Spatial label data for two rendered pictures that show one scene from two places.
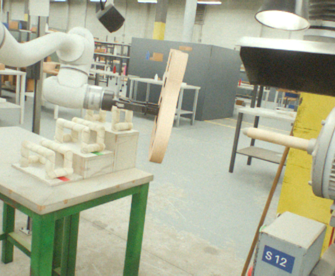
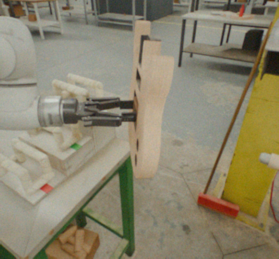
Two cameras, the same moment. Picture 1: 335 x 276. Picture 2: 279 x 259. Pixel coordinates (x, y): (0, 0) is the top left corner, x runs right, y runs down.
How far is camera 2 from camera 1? 0.76 m
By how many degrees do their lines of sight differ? 22
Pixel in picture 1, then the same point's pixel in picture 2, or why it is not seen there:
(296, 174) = (260, 106)
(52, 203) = (36, 246)
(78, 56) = (11, 70)
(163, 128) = (149, 158)
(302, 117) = not seen: hidden behind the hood
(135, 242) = (127, 198)
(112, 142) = (89, 128)
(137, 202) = (124, 171)
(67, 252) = not seen: hidden behind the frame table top
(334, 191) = not seen: outside the picture
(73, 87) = (19, 111)
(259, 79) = (270, 66)
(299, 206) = (261, 131)
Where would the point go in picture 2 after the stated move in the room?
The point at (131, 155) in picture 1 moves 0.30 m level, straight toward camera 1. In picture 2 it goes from (110, 129) to (114, 180)
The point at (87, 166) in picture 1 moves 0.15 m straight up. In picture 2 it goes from (68, 165) to (61, 134)
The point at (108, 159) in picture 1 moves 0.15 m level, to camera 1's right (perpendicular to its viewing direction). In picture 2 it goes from (89, 146) to (125, 145)
